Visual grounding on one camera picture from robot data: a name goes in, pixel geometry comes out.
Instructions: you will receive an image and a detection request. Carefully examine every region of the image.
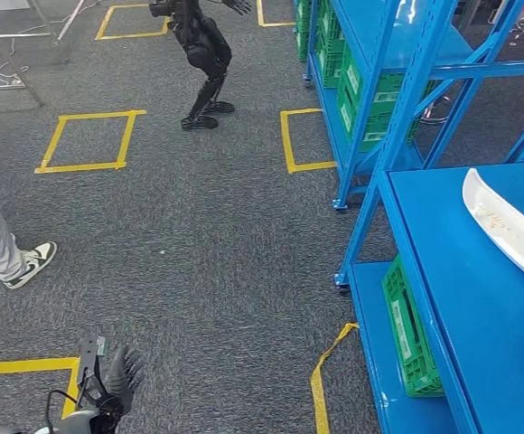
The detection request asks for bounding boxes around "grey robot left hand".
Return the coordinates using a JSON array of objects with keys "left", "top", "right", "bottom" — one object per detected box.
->
[{"left": 101, "top": 345, "right": 144, "bottom": 416}]

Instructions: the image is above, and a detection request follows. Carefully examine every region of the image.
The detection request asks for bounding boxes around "white curved plastic part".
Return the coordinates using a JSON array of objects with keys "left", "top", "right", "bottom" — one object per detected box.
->
[{"left": 462, "top": 167, "right": 524, "bottom": 292}]

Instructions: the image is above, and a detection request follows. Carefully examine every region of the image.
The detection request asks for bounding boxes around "blue metal shelf rack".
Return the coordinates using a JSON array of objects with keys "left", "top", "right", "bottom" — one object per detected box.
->
[
  {"left": 304, "top": 0, "right": 476, "bottom": 211},
  {"left": 334, "top": 0, "right": 524, "bottom": 434}
]

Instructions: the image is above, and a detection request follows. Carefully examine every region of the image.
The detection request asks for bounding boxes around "yellow floor tape outline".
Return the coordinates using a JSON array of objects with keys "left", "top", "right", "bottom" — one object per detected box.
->
[
  {"left": 310, "top": 322, "right": 360, "bottom": 434},
  {"left": 94, "top": 3, "right": 171, "bottom": 42},
  {"left": 34, "top": 109, "right": 147, "bottom": 175},
  {"left": 279, "top": 108, "right": 337, "bottom": 175},
  {"left": 0, "top": 357, "right": 80, "bottom": 420}
]

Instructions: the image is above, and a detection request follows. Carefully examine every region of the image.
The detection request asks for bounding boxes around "black humanoid robot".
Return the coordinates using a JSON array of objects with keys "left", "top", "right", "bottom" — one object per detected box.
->
[{"left": 149, "top": 0, "right": 253, "bottom": 132}]

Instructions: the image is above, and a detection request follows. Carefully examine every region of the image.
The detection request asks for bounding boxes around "green plastic crate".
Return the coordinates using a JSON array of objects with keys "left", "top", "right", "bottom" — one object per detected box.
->
[
  {"left": 336, "top": 44, "right": 435, "bottom": 154},
  {"left": 316, "top": 0, "right": 349, "bottom": 90},
  {"left": 294, "top": 0, "right": 313, "bottom": 63},
  {"left": 381, "top": 254, "right": 445, "bottom": 400}
]

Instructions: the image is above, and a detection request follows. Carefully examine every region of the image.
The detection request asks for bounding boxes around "chrome star stool base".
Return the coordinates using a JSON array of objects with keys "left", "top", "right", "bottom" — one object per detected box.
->
[{"left": 420, "top": 99, "right": 448, "bottom": 126}]

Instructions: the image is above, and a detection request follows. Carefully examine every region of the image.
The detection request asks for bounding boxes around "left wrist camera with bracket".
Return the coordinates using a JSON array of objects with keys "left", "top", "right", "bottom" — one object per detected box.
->
[{"left": 75, "top": 335, "right": 107, "bottom": 409}]

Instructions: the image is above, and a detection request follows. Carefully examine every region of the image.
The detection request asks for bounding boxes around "metal table frame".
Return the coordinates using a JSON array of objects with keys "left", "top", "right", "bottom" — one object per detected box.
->
[{"left": 0, "top": 0, "right": 87, "bottom": 109}]

